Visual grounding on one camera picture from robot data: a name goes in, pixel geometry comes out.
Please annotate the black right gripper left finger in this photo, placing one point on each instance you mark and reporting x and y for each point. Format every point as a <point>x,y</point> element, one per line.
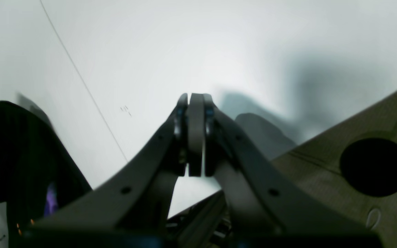
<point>134,203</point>

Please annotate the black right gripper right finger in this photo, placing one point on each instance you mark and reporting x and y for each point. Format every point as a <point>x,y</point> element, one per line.
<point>263,204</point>

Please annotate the black T-shirt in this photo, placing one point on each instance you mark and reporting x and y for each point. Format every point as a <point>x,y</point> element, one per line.
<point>37,175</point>

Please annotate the black round floor object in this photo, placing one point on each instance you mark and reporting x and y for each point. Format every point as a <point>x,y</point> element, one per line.
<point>370,166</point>

